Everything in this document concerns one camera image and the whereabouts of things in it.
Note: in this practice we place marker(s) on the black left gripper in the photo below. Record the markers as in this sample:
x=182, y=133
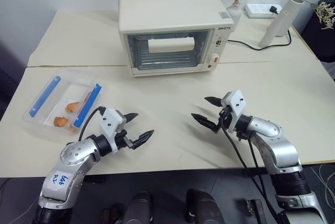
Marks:
x=121, y=140

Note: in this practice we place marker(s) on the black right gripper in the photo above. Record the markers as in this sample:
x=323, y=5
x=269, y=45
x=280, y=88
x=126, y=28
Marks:
x=226, y=119

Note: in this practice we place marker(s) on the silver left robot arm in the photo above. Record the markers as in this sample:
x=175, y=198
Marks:
x=78, y=153

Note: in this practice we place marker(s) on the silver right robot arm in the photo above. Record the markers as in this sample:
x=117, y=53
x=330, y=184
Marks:
x=280, y=150

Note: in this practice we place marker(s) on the orange fried food piece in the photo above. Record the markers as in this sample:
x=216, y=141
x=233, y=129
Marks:
x=72, y=106
x=60, y=122

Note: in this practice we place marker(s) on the glass oven door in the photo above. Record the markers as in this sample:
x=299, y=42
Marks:
x=167, y=56

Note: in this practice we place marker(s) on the clear container with blue clips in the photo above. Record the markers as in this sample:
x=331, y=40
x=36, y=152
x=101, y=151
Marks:
x=60, y=95

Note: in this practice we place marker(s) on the cream toaster oven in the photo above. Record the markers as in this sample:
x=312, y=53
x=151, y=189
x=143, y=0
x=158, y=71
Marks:
x=167, y=12

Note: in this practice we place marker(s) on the dark rounded shape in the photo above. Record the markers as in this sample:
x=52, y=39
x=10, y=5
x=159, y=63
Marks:
x=204, y=207
x=140, y=208

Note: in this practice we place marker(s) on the white round vase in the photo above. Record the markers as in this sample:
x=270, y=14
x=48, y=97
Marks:
x=234, y=12

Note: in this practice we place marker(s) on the white power strip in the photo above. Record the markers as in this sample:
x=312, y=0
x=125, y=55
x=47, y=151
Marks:
x=257, y=9

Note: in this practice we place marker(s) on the white plastic pipe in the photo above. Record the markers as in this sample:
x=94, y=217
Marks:
x=281, y=20

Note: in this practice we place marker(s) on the black power plug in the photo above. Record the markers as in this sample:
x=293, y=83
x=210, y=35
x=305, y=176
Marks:
x=274, y=9

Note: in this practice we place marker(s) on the black box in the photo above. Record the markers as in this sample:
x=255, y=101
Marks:
x=324, y=46

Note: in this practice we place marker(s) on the white dried plant sprig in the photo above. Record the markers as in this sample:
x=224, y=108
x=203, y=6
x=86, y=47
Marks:
x=325, y=14

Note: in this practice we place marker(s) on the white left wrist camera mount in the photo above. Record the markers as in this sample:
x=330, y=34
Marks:
x=110, y=123

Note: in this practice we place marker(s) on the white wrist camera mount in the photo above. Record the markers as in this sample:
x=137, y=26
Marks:
x=110, y=123
x=236, y=106

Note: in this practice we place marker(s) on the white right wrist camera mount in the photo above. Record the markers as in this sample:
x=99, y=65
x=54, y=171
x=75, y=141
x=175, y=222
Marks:
x=236, y=106

